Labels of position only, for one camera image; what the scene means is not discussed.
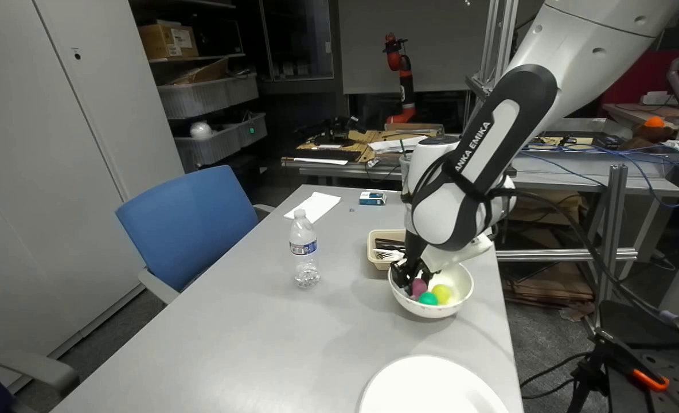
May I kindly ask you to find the green ball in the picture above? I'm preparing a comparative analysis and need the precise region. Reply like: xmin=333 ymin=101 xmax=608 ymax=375
xmin=417 ymin=292 xmax=438 ymax=304

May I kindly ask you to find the magenta red ball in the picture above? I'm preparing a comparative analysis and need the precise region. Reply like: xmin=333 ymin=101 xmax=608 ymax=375
xmin=412 ymin=278 xmax=427 ymax=299

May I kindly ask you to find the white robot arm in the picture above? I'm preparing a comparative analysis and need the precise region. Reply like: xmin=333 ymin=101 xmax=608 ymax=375
xmin=390 ymin=0 xmax=679 ymax=289

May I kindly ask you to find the small blue white box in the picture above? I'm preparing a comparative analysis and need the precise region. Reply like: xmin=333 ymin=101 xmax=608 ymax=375
xmin=359 ymin=191 xmax=385 ymax=206

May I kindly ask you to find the clear plastic water bottle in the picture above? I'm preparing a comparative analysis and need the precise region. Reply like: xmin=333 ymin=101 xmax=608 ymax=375
xmin=289 ymin=209 xmax=320 ymax=289

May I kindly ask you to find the orange black clamp left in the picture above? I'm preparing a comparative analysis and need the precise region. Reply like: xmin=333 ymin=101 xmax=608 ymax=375
xmin=581 ymin=323 xmax=670 ymax=393

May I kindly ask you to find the beige cutlery tray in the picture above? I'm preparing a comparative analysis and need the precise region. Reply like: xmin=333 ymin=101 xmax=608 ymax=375
xmin=365 ymin=229 xmax=406 ymax=271

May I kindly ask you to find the blue chair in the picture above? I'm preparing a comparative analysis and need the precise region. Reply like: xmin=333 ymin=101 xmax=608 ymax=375
xmin=115 ymin=165 xmax=259 ymax=303

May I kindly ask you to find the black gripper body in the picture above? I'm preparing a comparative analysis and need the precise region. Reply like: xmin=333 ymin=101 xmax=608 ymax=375
xmin=405 ymin=232 xmax=427 ymax=279

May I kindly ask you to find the white round plate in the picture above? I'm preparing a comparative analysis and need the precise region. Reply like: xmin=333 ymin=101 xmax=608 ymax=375
xmin=359 ymin=355 xmax=510 ymax=413

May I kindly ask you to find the white bowl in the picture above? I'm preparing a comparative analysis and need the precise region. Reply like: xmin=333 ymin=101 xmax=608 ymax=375
xmin=388 ymin=263 xmax=476 ymax=319

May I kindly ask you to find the white paper sheet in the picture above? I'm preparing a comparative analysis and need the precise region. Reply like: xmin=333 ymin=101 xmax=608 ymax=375
xmin=288 ymin=193 xmax=339 ymax=223

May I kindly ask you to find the grey storage bin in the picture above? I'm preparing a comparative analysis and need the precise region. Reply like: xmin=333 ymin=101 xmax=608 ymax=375
xmin=158 ymin=73 xmax=259 ymax=118

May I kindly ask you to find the yellow ball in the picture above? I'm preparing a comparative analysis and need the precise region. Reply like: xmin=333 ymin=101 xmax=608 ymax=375
xmin=432 ymin=284 xmax=454 ymax=304

